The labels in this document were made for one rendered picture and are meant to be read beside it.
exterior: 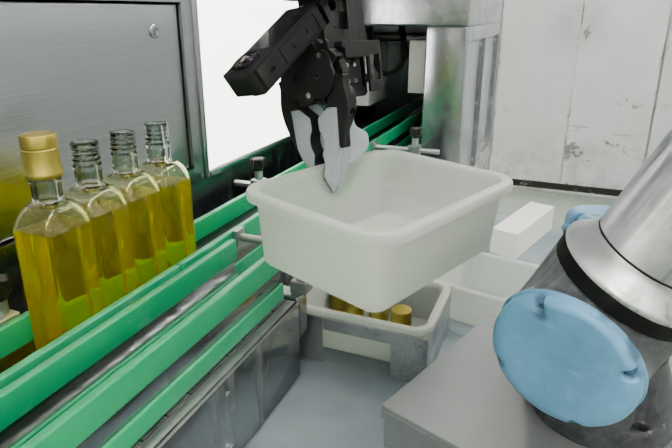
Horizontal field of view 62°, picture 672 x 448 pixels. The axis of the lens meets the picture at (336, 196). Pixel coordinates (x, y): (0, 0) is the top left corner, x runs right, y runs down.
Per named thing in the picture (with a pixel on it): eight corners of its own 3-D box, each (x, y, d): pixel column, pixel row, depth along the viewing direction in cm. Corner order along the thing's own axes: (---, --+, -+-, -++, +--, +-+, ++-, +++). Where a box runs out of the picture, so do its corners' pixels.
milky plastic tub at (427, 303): (331, 302, 105) (331, 260, 103) (450, 326, 97) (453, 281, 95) (289, 351, 90) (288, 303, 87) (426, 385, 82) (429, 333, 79)
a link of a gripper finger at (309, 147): (357, 183, 63) (349, 99, 61) (321, 195, 58) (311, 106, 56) (336, 181, 65) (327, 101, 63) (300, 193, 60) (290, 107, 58)
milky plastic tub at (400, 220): (513, 257, 58) (524, 177, 55) (378, 348, 42) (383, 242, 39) (381, 214, 69) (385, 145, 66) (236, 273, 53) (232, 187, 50)
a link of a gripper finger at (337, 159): (383, 183, 60) (372, 97, 58) (348, 196, 56) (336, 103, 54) (360, 183, 62) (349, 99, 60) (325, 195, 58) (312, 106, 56)
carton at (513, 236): (551, 228, 142) (554, 206, 141) (515, 259, 125) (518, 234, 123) (527, 223, 146) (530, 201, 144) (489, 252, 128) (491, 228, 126)
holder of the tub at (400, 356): (305, 299, 107) (305, 262, 105) (448, 329, 97) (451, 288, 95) (261, 346, 92) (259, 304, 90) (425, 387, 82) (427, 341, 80)
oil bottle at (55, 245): (79, 357, 67) (51, 188, 60) (115, 369, 65) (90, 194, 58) (39, 385, 62) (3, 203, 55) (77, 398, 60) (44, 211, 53)
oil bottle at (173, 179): (170, 293, 82) (156, 152, 76) (202, 300, 80) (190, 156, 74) (144, 311, 77) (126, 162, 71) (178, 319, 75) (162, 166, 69)
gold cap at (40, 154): (18, 181, 54) (9, 137, 53) (33, 172, 58) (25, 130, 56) (56, 180, 55) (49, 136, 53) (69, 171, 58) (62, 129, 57)
